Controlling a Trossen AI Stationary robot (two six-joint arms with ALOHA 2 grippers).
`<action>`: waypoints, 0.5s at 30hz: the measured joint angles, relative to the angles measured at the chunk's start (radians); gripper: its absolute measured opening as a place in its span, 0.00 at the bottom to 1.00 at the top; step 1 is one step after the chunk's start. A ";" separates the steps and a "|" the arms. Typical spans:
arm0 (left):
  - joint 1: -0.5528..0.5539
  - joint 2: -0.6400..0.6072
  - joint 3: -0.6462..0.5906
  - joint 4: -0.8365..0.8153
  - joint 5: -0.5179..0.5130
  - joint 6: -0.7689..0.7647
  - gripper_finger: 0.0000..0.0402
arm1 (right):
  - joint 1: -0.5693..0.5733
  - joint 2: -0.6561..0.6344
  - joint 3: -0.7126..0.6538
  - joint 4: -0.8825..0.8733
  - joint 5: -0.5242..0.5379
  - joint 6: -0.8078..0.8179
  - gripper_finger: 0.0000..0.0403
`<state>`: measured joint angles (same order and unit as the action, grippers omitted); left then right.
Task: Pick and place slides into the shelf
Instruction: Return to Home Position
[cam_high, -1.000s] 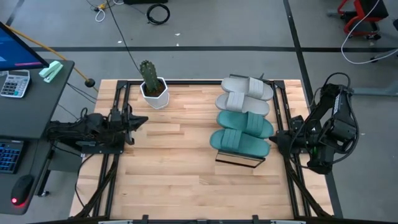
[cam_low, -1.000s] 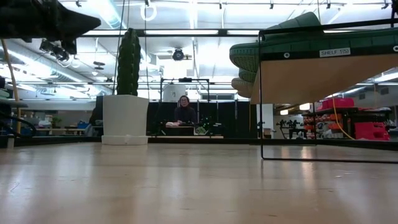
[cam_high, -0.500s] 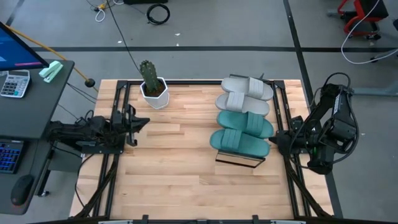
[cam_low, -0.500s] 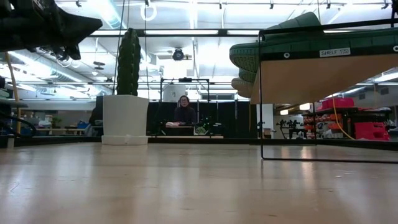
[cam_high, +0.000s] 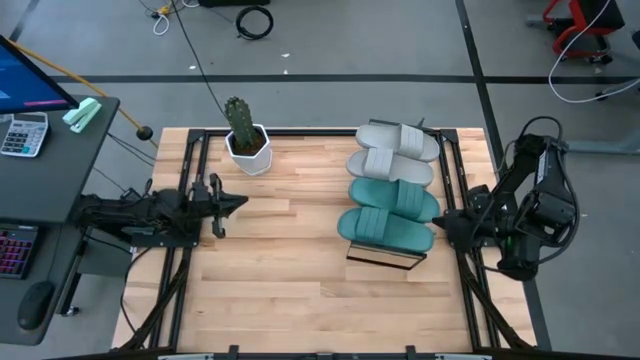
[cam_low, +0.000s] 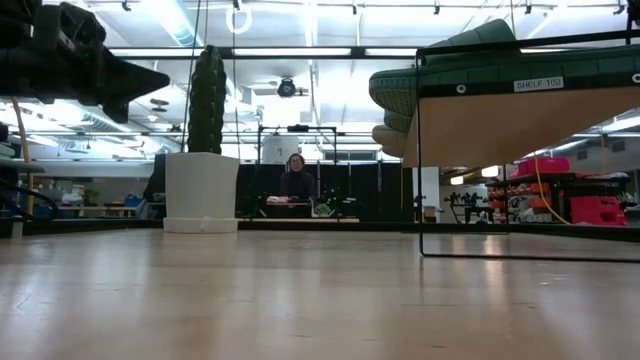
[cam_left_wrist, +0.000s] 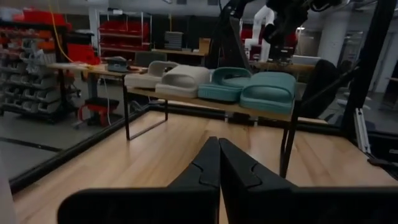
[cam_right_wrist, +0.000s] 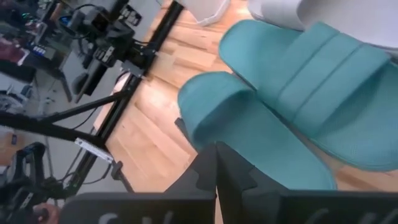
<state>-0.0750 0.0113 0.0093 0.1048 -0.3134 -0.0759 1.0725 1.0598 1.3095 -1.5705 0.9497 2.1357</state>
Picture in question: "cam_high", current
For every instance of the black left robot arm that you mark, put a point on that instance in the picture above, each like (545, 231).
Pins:
(150, 210)

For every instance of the grey desk calculator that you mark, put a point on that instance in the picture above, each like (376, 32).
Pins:
(25, 135)

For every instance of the red and black cart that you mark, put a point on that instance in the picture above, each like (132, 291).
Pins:
(600, 15)

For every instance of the backlit black keyboard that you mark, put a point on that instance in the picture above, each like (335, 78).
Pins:
(17, 252)

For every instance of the wooden shelf with black frame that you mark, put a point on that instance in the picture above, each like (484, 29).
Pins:
(385, 256)

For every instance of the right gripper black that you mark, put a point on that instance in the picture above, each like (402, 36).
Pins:
(472, 225)

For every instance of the white plant pot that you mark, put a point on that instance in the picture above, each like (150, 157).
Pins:
(255, 162)

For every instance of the green rubber slide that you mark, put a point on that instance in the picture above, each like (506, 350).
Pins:
(395, 200)
(385, 230)

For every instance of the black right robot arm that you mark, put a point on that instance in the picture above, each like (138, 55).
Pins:
(545, 175)

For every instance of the black aluminium table frame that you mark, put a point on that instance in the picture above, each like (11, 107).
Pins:
(300, 133)

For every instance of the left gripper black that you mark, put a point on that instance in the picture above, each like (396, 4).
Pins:
(217, 205)

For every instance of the computer monitor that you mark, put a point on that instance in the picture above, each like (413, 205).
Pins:
(25, 80)

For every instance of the black desk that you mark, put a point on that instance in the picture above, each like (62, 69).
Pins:
(50, 175)

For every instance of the grey rubber slide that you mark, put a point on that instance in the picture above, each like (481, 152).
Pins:
(397, 142)
(390, 167)

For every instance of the green cactus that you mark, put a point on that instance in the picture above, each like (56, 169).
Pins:
(240, 120)

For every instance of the small black adaptor box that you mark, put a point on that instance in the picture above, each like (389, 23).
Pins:
(131, 192)

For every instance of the black computer mouse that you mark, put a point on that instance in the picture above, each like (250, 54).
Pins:
(36, 305)

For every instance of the grey metal desk foot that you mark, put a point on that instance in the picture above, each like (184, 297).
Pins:
(600, 146)

